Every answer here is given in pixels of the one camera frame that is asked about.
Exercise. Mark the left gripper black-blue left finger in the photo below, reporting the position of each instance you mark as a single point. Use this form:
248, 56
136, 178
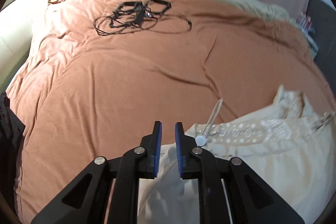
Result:
106, 191

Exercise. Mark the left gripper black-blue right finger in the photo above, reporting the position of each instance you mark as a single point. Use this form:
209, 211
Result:
229, 191

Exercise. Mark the light grey jacket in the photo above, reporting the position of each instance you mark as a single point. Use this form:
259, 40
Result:
287, 144

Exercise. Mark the orange-brown bed cover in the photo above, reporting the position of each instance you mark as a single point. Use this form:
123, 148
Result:
82, 95

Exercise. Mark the white wire rack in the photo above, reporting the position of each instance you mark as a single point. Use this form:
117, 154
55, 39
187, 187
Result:
305, 25

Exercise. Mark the black folded garment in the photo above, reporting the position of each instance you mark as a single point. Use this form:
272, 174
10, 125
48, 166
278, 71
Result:
11, 135

